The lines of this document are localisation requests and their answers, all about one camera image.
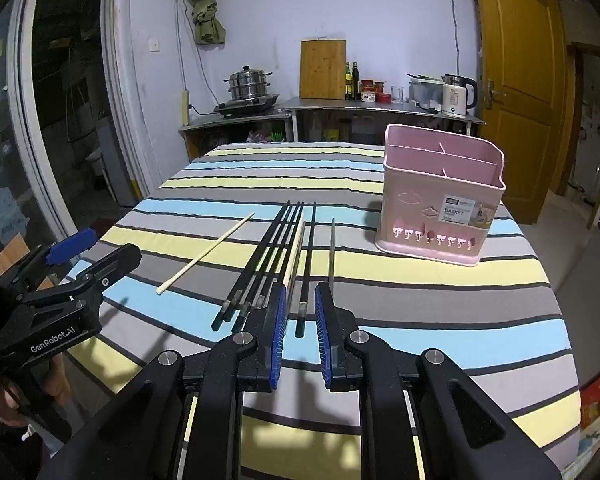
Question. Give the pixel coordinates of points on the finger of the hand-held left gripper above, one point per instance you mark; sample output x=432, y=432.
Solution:
x=72, y=247
x=114, y=262

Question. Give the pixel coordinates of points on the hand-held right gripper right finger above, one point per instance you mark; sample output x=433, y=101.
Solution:
x=322, y=335

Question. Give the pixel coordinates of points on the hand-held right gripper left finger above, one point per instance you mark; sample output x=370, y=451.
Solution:
x=278, y=335

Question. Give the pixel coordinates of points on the thin grey metal utensil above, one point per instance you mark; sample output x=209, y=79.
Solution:
x=332, y=255

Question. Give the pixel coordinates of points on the wooden chopstick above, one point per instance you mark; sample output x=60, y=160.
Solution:
x=204, y=255
x=295, y=245

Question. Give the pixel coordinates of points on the pink utensil basket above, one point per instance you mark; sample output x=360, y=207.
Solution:
x=420, y=185

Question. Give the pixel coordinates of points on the striped tablecloth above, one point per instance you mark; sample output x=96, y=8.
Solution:
x=430, y=310

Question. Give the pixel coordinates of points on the glass sliding door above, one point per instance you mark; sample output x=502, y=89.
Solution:
x=54, y=110

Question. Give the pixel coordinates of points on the beige power strip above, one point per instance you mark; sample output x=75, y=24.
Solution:
x=183, y=107

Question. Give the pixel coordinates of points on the low steel kitchen table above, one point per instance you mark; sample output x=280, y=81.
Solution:
x=229, y=121

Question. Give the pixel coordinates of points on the black induction cooker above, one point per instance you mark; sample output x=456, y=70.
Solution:
x=250, y=105

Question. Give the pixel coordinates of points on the steel steamer pot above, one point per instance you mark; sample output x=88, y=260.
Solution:
x=247, y=85

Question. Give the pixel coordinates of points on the tall steel kitchen table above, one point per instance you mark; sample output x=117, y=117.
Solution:
x=360, y=107

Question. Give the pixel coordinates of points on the small red jar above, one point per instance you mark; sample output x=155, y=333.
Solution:
x=380, y=94

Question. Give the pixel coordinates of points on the red-lidded sauce jar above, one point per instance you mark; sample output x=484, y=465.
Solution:
x=367, y=91

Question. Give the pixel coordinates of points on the clear drinking glass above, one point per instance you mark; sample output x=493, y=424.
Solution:
x=397, y=95

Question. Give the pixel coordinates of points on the green oil bottle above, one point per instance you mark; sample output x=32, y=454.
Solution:
x=348, y=82

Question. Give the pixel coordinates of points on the dark sauce bottle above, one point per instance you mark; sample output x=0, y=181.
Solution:
x=356, y=82

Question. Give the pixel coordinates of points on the green hanging cloth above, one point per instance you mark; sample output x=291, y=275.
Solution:
x=204, y=20

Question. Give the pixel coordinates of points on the grey dish rack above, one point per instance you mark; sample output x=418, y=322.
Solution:
x=422, y=92

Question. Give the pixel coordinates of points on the wooden cutting board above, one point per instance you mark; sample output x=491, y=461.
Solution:
x=323, y=70

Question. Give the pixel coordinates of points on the white electric kettle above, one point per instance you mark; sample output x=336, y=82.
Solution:
x=455, y=97

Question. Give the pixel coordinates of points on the yellow wooden door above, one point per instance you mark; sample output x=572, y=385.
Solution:
x=515, y=60

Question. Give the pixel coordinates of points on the white wall switch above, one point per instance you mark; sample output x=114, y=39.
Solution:
x=153, y=45

